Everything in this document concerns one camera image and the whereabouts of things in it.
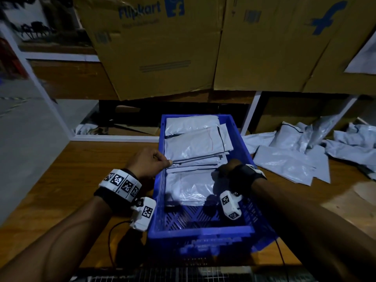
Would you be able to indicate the white metal rack frame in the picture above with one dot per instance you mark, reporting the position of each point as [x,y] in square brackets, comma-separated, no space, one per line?
[35,85]

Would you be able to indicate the blue plastic crate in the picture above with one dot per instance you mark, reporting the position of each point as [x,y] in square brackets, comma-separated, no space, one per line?
[200,238]

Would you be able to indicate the person's left hand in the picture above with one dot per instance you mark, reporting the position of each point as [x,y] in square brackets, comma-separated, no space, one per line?
[147,164]

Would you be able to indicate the person's left forearm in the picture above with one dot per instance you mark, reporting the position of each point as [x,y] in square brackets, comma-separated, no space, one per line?
[53,243]

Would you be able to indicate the right marker wristband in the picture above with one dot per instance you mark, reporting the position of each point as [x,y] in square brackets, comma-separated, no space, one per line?
[250,178]

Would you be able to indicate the grey mailer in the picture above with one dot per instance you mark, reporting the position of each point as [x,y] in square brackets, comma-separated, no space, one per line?
[197,144]

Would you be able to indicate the person's right hand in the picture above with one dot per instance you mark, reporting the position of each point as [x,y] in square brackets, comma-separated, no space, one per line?
[229,176]

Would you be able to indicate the person's right forearm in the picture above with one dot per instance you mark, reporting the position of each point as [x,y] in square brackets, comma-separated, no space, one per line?
[317,232]

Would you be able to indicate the black metal bracket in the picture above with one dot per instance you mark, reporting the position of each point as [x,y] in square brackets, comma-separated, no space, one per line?
[35,30]

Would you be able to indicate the wooden table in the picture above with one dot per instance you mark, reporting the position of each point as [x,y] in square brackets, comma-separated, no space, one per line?
[64,173]

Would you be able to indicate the left marker wristband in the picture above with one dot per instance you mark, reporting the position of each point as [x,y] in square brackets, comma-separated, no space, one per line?
[119,188]

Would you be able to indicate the packed white bags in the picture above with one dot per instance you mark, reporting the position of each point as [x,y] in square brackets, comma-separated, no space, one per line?
[188,188]

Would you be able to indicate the pile of grey mailer bags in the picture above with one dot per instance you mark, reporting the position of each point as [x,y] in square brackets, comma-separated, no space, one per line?
[288,161]

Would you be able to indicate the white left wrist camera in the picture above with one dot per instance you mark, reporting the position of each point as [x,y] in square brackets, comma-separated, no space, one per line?
[143,213]

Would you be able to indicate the white metal shelf leg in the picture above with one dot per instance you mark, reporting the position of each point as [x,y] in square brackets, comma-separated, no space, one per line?
[251,113]
[339,117]

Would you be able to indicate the white printed paper sheet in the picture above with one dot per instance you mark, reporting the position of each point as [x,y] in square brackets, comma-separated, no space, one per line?
[364,58]

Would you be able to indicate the marker wristband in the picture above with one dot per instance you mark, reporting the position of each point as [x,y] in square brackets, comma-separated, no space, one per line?
[119,188]
[250,178]

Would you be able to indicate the plain cardboard box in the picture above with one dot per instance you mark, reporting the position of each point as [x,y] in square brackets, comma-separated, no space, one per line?
[153,61]

